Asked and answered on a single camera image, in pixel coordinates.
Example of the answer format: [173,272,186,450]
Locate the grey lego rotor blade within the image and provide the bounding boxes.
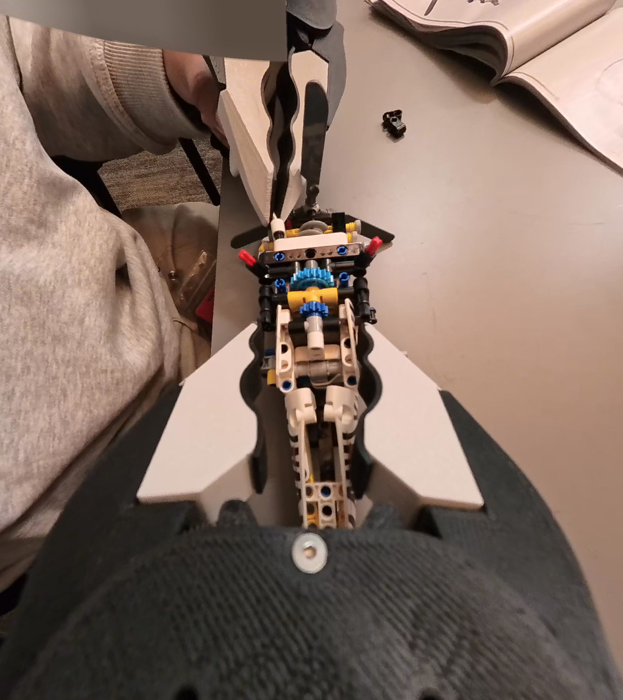
[299,81,330,219]

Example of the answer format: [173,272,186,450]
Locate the person's left forearm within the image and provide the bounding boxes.
[9,16,209,160]

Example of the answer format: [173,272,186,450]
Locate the clear plastic parts bag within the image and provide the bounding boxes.
[167,247,217,330]

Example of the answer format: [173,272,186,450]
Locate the black chair frame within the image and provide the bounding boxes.
[51,137,221,217]

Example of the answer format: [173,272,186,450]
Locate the lego helicopter model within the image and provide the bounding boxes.
[231,210,395,530]

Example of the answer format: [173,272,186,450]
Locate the person's legs in tan pants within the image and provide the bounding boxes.
[121,201,220,384]

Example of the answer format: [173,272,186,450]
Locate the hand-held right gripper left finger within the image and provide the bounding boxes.
[136,322,268,526]

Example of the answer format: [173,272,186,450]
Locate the person's left hand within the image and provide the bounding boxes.
[163,50,230,149]

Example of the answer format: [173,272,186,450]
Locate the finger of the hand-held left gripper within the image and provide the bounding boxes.
[217,56,291,226]
[279,33,348,217]

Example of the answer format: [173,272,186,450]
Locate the person's torso in grey sweatshirt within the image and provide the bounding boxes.
[0,5,219,613]

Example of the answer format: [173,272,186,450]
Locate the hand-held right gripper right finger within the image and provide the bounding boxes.
[354,327,485,527]

